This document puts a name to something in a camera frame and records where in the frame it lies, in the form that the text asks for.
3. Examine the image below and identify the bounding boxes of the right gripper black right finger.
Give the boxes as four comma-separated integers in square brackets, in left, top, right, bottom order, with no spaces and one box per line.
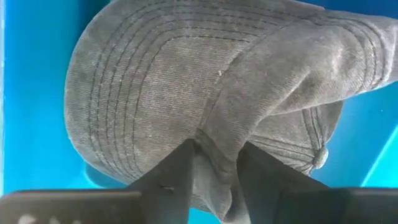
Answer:
[238,141,330,224]

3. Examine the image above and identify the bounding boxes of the dark grey baseball cap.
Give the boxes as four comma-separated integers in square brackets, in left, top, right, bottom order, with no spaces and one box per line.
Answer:
[63,0,398,224]

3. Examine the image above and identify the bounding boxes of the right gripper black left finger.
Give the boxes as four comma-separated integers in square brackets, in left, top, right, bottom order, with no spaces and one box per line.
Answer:
[127,138,195,224]

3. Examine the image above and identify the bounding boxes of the blue plastic bin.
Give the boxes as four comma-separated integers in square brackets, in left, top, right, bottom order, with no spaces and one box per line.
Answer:
[0,0,398,224]

